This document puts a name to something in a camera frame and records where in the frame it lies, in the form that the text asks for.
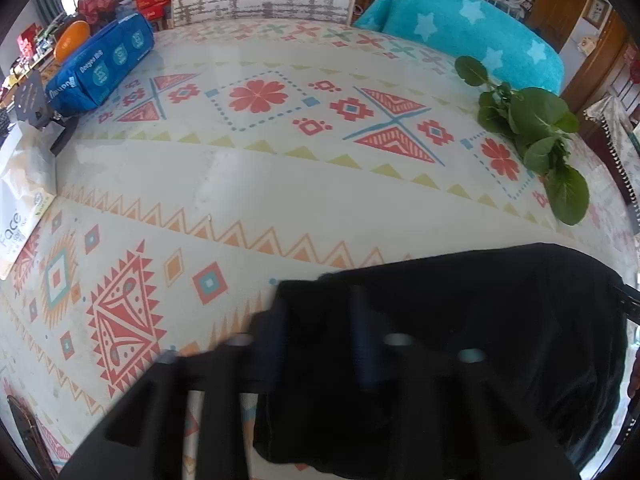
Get turquoise star chair cover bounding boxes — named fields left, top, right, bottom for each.
left=354, top=0, right=564, bottom=94

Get green leafy vegetable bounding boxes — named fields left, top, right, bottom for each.
left=454, top=56, right=590, bottom=226

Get blue tissue pack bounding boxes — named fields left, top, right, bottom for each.
left=46, top=13, right=154, bottom=117

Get white face tissue box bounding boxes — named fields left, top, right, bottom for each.
left=0, top=122, right=56, bottom=280

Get black pants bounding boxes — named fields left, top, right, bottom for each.
left=253, top=244, right=628, bottom=479

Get patterned tablecloth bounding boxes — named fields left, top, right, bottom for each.
left=1, top=20, right=639, bottom=468

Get orange fruit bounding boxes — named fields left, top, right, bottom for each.
left=54, top=21, right=91, bottom=63

